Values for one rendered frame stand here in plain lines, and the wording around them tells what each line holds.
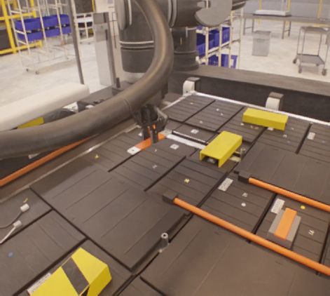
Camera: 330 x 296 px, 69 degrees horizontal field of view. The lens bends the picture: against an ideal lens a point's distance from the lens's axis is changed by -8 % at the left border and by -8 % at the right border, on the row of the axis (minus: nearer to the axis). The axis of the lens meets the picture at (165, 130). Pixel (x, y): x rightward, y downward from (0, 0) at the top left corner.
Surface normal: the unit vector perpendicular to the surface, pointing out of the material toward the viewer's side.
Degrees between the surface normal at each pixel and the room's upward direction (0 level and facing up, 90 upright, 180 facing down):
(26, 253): 0
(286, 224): 0
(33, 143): 81
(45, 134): 46
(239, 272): 0
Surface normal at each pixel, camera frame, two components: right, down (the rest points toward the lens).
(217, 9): 0.31, 0.44
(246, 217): -0.04, -0.88
